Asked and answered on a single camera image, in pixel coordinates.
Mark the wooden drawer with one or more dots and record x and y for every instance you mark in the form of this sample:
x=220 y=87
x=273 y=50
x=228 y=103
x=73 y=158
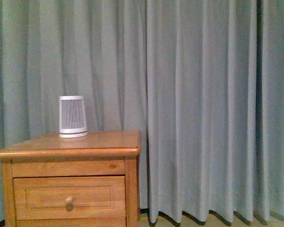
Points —
x=69 y=197
x=81 y=222

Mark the white slatted table lamp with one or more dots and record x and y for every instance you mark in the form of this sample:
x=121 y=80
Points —
x=72 y=117

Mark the grey-green curtain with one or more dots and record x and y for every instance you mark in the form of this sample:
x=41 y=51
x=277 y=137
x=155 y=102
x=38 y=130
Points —
x=202 y=80

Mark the wooden nightstand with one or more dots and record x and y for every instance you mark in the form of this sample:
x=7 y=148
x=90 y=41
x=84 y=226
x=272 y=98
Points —
x=102 y=153

